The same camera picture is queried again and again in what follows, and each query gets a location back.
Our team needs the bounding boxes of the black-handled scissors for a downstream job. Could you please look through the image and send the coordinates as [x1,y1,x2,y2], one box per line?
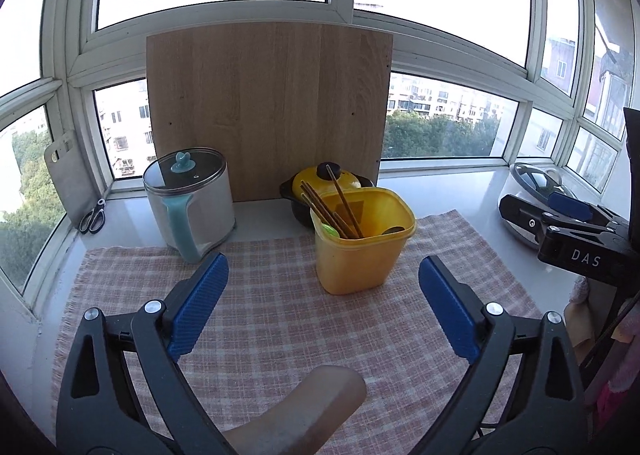
[79,198,108,235]

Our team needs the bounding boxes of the white floral rice cooker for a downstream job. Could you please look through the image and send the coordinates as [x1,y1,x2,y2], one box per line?
[500,162,583,252]

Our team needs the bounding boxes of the light wooden board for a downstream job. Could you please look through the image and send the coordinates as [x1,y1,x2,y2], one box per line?
[146,21,394,203]

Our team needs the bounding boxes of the white teal glass-lidded kettle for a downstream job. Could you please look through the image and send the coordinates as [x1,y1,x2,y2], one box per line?
[143,148,237,264]

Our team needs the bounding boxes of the small grey cutting board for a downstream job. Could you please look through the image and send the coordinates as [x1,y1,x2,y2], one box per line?
[44,131,98,226]

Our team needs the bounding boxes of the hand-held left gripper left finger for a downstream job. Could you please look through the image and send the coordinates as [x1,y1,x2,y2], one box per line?
[56,251,236,455]

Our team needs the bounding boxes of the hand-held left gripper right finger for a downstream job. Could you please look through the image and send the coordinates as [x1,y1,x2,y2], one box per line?
[417,256,587,455]

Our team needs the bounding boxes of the pink checked cloth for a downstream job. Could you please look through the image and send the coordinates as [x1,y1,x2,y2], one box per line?
[54,209,546,455]

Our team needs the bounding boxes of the yellow plastic container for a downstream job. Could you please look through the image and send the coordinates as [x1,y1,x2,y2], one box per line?
[310,186,417,296]

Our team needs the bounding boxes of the black clay pot yellow lid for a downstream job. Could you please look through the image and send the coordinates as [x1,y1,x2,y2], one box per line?
[279,162,376,228]

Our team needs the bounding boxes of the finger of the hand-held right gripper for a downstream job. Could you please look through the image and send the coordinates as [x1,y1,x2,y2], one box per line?
[499,194,553,248]
[547,192,629,232]

